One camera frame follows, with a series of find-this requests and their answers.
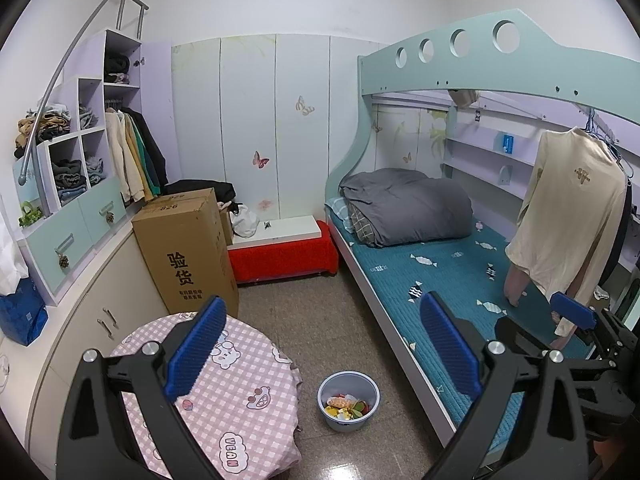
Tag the pink checkered tablecloth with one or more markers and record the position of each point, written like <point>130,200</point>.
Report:
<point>243,408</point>

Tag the green felt leaf ornament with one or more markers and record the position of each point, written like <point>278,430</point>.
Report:
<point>358,409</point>

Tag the large brown cardboard box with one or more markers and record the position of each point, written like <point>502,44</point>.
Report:
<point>182,242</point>

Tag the red covered low bench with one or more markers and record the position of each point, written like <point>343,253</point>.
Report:
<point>283,260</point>

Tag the plaid pillow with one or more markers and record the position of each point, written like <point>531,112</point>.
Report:
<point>353,220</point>

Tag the white plastic bag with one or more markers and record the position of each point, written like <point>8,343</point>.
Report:
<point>244,221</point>

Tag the metal curved handrail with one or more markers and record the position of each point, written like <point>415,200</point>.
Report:
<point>105,69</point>

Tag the purple teal shelf unit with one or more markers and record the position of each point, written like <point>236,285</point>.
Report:
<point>86,208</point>

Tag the white paper shopping bag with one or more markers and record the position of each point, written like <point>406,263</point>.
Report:
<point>13,267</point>

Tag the cream low cabinet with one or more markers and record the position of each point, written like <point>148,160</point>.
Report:
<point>108,300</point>

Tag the teal bunk bed frame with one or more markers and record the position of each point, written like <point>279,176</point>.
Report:
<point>500,52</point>

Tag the cream hanging sweater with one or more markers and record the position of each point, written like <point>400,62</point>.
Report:
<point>569,218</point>

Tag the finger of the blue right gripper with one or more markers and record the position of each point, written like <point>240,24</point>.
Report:
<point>568,308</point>

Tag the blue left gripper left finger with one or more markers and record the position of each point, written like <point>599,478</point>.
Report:
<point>188,346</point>

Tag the teal bunk bed mattress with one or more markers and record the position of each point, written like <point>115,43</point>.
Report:
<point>420,292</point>

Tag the hanging clothes on rail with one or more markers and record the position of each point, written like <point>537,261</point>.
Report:
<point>140,172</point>

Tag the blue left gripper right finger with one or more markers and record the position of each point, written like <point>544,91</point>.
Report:
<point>457,342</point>

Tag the blue shopping bag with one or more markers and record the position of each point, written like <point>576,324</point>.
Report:
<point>23,314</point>

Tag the grey folded duvet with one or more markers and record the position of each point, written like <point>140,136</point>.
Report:
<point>405,206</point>

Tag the black clothing pile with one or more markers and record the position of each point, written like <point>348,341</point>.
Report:
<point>224,191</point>

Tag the blue plastic trash bucket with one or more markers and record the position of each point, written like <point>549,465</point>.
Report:
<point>342,389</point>

